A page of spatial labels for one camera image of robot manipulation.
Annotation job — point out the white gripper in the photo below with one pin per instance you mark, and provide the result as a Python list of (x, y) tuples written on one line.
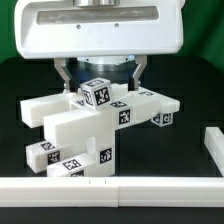
[(63, 29)]

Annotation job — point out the white chair back frame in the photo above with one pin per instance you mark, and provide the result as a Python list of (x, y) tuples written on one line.
[(66, 121)]

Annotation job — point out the white chair seat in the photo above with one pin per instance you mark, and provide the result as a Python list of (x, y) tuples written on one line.
[(100, 150)]

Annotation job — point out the white front fence rail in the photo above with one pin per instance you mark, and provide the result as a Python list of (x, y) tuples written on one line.
[(112, 192)]

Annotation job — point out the white fence rail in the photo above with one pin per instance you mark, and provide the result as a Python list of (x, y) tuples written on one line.
[(214, 142), (112, 192)]

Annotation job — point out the white right fence rail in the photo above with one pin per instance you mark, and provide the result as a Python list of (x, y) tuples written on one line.
[(214, 142)]

